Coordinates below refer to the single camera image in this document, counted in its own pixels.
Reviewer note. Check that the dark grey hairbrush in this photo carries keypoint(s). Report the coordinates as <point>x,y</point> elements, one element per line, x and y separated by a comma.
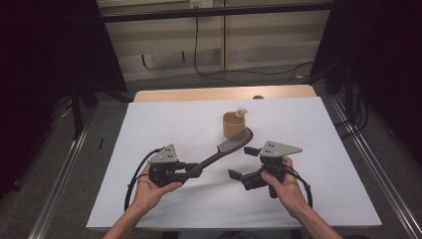
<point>229,146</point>

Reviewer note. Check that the white table mat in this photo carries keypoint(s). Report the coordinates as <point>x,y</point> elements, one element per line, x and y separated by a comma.
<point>185,126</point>

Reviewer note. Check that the tan cup with figurine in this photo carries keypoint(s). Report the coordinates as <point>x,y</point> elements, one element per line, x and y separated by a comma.
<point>233,124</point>

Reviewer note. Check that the person's right hand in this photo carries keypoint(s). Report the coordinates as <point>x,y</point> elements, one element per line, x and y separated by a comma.
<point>287,192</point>

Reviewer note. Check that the person's left hand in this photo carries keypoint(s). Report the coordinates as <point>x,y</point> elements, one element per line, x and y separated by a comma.
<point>151,195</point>

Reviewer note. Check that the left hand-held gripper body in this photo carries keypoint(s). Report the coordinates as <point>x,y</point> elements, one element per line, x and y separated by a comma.
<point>164,166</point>

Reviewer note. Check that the light wooden table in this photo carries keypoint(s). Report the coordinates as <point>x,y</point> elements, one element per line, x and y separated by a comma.
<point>199,93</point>

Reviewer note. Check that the black metal stand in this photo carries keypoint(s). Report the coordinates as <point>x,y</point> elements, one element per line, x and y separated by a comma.
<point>349,96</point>
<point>77,109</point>

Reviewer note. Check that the metal floor rail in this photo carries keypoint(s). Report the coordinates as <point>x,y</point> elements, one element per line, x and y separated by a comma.
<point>381,169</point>
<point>58,186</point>

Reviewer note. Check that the small black floor stick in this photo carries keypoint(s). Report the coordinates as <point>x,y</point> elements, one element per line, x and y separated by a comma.
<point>100,143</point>

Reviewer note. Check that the black curtain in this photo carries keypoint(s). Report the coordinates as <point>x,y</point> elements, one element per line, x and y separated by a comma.
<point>381,49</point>
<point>40,66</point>

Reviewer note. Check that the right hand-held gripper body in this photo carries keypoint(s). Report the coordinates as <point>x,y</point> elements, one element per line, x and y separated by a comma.
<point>273,159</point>

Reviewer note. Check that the black horizontal bar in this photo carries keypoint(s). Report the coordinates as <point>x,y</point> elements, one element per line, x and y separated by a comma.
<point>215,12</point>

